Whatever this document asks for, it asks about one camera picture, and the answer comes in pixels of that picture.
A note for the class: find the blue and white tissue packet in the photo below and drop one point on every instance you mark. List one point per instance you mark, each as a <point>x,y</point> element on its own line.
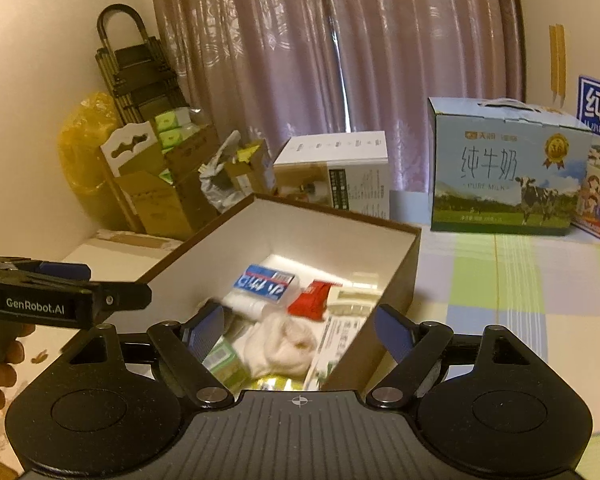
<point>262,282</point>

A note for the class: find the plain cardboard box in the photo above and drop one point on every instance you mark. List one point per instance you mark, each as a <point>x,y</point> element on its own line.
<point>195,160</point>

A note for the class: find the red snack packet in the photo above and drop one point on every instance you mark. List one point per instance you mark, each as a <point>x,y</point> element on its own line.
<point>310,300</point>

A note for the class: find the milk carton with cow print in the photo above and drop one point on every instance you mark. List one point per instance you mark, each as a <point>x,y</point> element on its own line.
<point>480,175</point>

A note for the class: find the yellow snack packet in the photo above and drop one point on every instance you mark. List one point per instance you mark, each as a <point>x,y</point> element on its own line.
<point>275,384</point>

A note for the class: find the white sock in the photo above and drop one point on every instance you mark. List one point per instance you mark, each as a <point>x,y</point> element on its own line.
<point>275,345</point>

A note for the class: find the pink curtain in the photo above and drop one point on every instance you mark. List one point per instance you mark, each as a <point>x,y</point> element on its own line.
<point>280,60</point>

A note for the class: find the checked tablecloth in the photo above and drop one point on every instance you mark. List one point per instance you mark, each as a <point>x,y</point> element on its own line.
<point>505,300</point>

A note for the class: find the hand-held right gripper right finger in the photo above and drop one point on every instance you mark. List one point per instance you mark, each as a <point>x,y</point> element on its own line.
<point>392,335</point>

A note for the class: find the crumpled white plastic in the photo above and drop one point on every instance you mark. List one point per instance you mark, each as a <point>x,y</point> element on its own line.
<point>215,175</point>

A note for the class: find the person's left hand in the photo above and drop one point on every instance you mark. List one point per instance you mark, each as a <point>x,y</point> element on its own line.
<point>15,355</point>

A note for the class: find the white and brown carton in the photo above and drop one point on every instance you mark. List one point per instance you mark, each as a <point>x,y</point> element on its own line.
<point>330,160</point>

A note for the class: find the yellow tape strip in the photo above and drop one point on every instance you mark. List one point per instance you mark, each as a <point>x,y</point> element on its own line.
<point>553,60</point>
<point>561,60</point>

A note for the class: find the white hair claw clip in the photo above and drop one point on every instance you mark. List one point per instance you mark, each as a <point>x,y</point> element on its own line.
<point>352,305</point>

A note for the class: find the brown shoe box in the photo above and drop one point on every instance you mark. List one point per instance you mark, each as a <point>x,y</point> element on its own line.
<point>400,260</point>

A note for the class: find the yellow plastic bag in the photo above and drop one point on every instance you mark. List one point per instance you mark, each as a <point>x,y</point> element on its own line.
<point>80,160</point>

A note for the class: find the large green medicine box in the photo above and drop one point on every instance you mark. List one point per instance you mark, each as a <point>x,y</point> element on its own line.
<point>225,362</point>

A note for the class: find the green tissue pack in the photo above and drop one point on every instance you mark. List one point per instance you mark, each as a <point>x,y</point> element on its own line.
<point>170,120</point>
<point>174,140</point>

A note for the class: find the small brown cardboard box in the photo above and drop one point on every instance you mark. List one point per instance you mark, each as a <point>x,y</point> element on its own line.
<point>245,175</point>

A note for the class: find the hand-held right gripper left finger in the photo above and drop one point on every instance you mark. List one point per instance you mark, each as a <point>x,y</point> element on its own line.
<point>205,330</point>

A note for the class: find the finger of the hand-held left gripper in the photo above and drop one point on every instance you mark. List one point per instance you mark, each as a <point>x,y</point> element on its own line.
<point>65,271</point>
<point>125,297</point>

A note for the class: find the black folding trolley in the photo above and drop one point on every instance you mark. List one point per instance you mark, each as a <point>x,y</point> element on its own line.
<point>135,70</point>

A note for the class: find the small white medicine box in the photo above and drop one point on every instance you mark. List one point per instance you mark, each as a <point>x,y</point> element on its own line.
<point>340,345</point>

